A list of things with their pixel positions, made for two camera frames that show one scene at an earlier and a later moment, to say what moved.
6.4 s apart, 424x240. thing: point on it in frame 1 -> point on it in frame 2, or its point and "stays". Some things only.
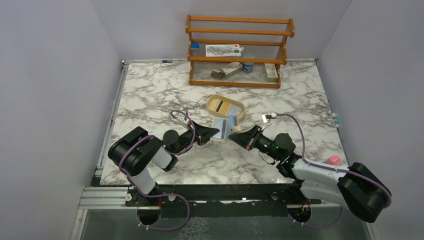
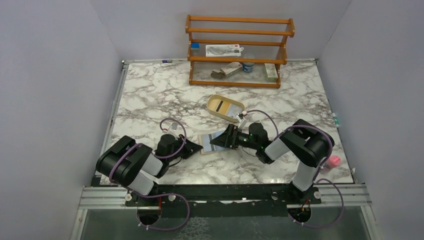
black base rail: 221,201 stays
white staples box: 231,67 stays
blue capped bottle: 194,48 stays
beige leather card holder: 222,124 -> 208,148
